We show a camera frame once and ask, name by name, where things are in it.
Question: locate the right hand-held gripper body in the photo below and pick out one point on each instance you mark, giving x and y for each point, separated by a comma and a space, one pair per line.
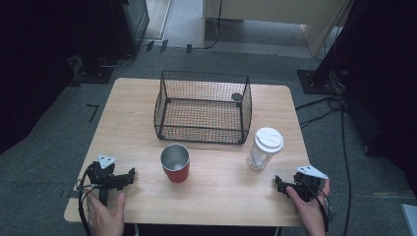
307, 183

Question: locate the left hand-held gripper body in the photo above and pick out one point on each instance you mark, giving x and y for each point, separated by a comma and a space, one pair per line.
102, 173

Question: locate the clear bottle with white lid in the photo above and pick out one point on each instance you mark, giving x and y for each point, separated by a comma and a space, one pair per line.
265, 149

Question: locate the red metal cup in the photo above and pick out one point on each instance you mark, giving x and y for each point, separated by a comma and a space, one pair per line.
175, 164

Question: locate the person's right hand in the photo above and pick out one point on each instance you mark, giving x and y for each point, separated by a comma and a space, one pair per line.
308, 213

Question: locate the person's left hand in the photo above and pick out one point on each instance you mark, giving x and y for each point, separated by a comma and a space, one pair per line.
105, 216

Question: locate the white flat object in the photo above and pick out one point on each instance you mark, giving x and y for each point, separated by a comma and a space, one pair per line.
410, 219

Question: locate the dark curtain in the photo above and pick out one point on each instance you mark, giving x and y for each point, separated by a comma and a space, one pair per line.
383, 82
36, 65

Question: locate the short black tape strip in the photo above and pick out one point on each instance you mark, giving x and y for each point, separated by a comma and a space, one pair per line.
189, 48

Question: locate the black cabinet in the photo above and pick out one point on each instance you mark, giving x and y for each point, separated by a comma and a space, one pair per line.
131, 23

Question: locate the beige wooden furniture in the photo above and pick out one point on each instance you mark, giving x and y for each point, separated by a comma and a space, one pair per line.
278, 13

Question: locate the black stand base plate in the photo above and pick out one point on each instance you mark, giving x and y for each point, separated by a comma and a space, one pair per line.
314, 82
93, 73

